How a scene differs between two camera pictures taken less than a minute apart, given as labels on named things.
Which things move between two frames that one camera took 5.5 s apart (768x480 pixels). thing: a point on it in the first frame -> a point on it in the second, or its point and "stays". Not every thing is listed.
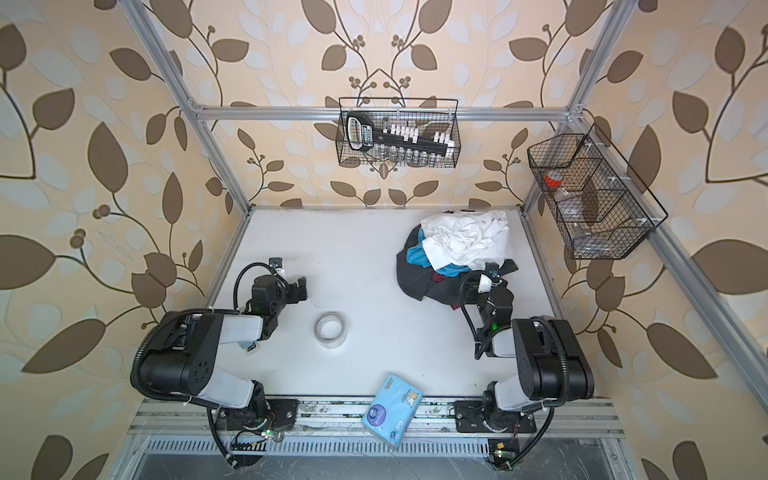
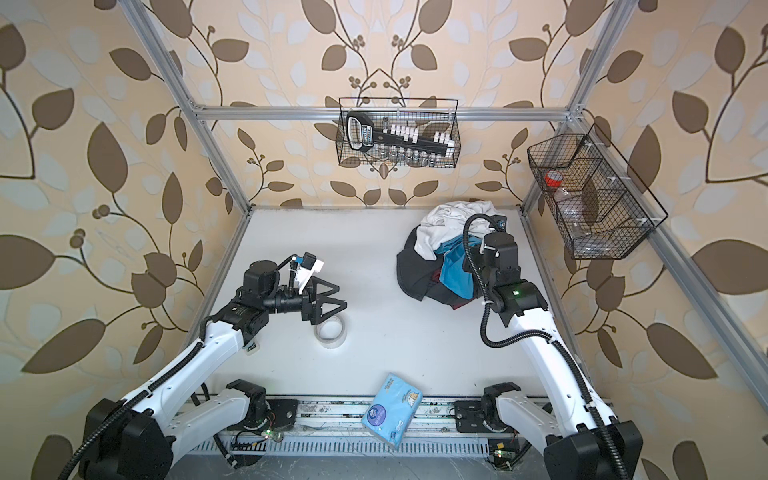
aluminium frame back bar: [381, 113] stays
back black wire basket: [398, 132] stays
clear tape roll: [330, 329] stays
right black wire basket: [600, 204] stays
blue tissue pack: [392, 410] stays
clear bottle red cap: [570, 205] stays
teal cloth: [418, 255] -> [454, 272]
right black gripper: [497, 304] -> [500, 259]
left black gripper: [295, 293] -> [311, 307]
